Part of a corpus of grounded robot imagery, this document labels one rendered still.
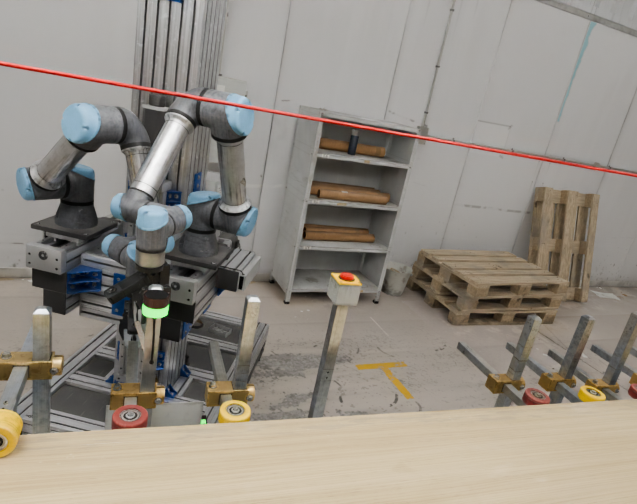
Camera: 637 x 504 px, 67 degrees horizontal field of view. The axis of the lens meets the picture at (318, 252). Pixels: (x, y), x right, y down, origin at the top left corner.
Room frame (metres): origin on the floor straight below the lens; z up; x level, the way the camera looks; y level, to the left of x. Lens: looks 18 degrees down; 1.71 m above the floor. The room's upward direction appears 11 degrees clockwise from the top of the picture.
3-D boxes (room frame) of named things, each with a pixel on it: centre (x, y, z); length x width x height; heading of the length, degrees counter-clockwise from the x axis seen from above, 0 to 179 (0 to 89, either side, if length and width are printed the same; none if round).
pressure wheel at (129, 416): (0.94, 0.36, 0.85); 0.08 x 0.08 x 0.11
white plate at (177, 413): (1.13, 0.36, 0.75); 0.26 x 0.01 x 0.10; 112
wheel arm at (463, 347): (1.59, -0.73, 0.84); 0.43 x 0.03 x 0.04; 22
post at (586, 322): (1.66, -1.01, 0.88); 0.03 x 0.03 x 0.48; 22
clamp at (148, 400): (1.08, 0.40, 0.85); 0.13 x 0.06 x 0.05; 112
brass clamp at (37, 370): (0.99, 0.63, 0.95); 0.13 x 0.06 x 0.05; 112
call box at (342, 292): (1.29, -0.09, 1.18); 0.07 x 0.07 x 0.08; 22
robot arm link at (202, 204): (1.74, 0.45, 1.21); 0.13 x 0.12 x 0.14; 78
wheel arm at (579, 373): (1.78, -1.19, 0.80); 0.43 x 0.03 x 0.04; 22
